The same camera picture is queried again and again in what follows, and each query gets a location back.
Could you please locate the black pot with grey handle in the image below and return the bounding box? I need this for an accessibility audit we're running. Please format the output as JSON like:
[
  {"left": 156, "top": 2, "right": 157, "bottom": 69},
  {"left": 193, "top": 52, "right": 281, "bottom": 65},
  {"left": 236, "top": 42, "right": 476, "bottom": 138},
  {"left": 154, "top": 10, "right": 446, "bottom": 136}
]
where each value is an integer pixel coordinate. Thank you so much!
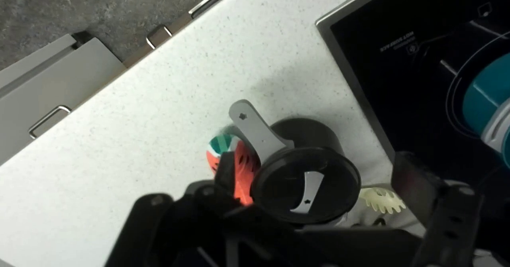
[{"left": 229, "top": 100, "right": 347, "bottom": 168}]

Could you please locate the burner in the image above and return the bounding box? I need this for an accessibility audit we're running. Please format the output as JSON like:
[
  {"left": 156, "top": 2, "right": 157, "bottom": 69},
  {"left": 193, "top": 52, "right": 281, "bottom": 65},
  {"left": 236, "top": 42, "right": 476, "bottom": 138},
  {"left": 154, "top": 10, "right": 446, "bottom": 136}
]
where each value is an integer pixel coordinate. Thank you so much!
[{"left": 414, "top": 20, "right": 510, "bottom": 150}]

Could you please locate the silver drawer handle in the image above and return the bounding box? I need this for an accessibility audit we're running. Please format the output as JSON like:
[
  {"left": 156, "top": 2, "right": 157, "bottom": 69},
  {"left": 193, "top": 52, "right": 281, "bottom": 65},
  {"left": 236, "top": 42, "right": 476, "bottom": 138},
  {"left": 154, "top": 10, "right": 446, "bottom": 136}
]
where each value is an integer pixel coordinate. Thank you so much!
[
  {"left": 28, "top": 105, "right": 72, "bottom": 140},
  {"left": 145, "top": 24, "right": 173, "bottom": 50},
  {"left": 188, "top": 0, "right": 214, "bottom": 16}
]

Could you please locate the black lid with grey handle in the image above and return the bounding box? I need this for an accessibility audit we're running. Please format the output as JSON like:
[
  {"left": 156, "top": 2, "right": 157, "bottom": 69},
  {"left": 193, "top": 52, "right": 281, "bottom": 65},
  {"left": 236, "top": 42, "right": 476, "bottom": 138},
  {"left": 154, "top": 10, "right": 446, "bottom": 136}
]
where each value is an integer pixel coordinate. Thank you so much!
[{"left": 250, "top": 147, "right": 362, "bottom": 226}]

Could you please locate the light grey drawer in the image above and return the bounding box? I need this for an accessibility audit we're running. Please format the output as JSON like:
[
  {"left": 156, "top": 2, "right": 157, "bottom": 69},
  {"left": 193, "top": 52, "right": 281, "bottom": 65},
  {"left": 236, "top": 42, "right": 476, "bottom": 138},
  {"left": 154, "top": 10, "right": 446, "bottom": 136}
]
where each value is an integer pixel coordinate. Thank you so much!
[{"left": 0, "top": 37, "right": 127, "bottom": 165}]

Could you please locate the blue pot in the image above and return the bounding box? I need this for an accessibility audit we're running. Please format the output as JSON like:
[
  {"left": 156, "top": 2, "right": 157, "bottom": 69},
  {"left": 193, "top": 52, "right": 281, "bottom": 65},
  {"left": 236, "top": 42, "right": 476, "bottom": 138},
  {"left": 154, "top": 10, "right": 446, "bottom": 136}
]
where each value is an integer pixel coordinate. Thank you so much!
[{"left": 462, "top": 53, "right": 510, "bottom": 169}]

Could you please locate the black glass cooktop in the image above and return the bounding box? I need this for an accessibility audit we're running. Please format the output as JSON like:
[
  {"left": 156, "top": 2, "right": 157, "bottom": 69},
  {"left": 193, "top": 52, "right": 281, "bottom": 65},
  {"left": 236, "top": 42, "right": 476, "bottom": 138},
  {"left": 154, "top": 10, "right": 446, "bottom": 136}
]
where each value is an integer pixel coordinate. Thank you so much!
[{"left": 316, "top": 0, "right": 510, "bottom": 255}]

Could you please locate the orange slotted spoon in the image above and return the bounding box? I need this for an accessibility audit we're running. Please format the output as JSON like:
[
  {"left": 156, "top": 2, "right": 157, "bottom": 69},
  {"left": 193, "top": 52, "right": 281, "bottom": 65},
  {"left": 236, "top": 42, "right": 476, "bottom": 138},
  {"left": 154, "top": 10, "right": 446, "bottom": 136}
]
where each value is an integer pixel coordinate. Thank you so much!
[{"left": 233, "top": 139, "right": 261, "bottom": 206}]

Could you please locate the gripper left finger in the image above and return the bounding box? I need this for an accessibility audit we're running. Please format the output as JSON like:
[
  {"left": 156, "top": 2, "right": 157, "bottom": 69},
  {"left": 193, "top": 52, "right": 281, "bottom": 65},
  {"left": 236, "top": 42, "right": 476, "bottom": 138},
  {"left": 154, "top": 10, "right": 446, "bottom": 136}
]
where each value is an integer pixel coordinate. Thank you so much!
[{"left": 106, "top": 151, "right": 259, "bottom": 267}]

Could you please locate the teal orange white ball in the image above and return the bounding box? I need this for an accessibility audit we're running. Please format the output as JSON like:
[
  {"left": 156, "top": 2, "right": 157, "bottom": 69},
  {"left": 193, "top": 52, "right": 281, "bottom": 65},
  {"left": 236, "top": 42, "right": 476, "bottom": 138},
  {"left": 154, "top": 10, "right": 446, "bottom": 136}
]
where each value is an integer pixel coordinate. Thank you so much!
[{"left": 206, "top": 133, "right": 240, "bottom": 176}]

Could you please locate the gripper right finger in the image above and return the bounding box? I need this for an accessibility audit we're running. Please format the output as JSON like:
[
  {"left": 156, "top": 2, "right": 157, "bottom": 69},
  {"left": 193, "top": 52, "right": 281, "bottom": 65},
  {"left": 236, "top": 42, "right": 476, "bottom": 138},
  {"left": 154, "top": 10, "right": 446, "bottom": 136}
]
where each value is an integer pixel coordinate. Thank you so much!
[{"left": 392, "top": 151, "right": 485, "bottom": 267}]

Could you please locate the cream pasta fork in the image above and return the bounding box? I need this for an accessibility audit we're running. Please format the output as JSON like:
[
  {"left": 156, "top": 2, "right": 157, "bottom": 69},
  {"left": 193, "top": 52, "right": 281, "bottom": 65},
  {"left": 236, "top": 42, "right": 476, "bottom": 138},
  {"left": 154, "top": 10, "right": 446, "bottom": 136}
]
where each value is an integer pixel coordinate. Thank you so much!
[{"left": 360, "top": 187, "right": 407, "bottom": 214}]

